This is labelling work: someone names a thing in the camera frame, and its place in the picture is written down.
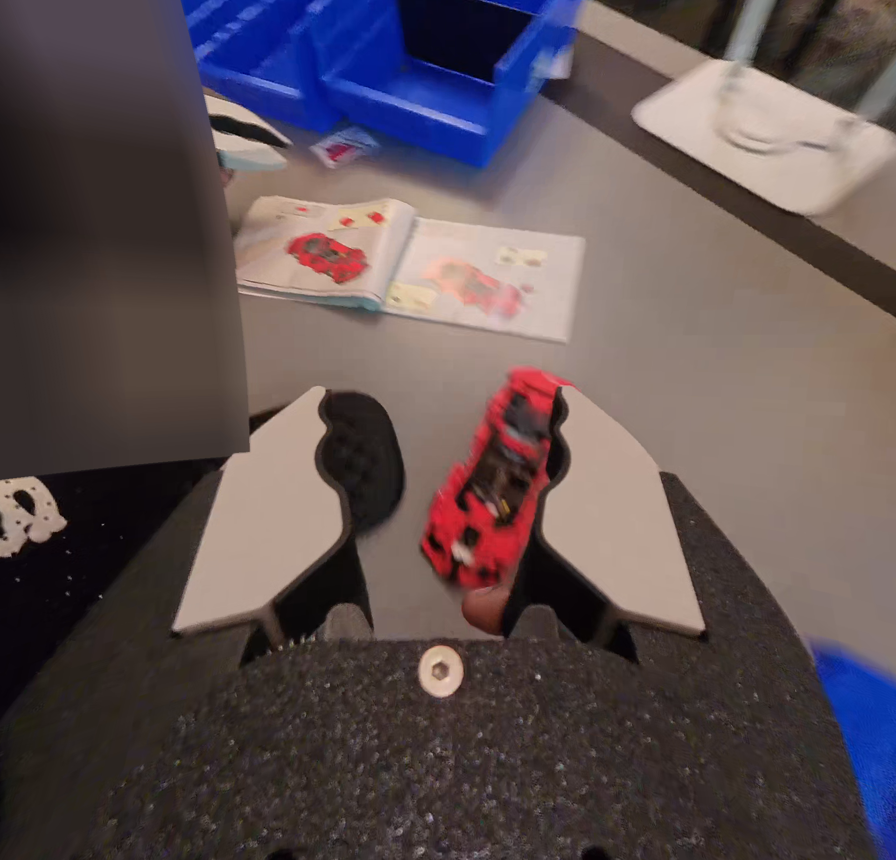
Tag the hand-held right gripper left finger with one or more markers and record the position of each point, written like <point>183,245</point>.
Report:
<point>266,524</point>

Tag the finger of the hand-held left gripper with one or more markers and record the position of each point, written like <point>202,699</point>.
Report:
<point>252,161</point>
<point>241,114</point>

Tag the clear bag of red pieces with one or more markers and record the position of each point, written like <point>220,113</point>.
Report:
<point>343,149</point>

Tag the black printed shirt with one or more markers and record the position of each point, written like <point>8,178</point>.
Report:
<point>84,580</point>

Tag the blue plastic bin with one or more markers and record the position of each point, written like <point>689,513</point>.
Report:
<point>245,40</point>
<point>420,110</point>

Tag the white tray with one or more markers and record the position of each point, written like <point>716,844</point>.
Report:
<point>700,117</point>

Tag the red lego car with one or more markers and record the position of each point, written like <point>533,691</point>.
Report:
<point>490,496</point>

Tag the grey metal pole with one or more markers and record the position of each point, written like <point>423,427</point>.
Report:
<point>759,5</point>

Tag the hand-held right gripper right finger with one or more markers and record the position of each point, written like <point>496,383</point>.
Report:
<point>623,524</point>

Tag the black foam pad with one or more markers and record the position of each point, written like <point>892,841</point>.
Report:
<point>364,461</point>

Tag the clear glass vessel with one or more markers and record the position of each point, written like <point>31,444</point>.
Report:
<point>742,138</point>

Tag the white instruction booklet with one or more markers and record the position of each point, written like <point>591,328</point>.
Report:
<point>448,244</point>

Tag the blue cloth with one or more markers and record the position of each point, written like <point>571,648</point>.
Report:
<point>868,734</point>

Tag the person's right hand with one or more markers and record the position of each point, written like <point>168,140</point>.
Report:
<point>486,611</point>

